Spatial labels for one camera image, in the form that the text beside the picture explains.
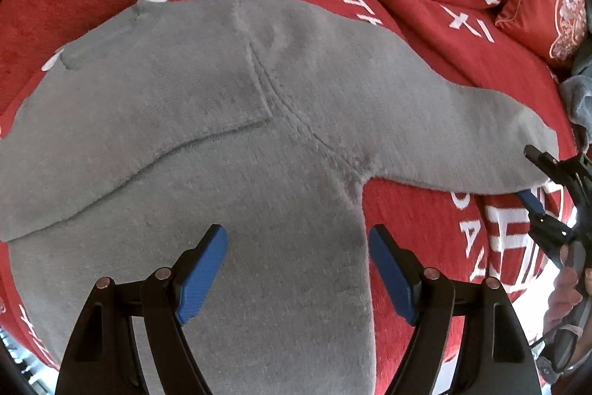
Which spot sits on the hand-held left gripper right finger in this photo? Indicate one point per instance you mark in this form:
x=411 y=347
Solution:
x=393 y=279

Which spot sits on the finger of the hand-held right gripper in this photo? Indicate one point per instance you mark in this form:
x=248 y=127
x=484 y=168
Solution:
x=533 y=201
x=552 y=166

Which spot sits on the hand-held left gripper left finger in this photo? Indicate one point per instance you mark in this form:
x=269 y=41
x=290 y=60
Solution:
x=203 y=274

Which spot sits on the grey knit sweater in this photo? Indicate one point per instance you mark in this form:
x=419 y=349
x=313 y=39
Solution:
x=231 y=145

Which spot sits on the person's right hand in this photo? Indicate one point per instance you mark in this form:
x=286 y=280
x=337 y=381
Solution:
x=564 y=298

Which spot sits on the blue-grey cloth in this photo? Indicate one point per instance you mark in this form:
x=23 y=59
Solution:
x=578 y=99

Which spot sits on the red printed blanket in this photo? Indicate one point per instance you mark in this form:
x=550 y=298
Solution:
x=416 y=52

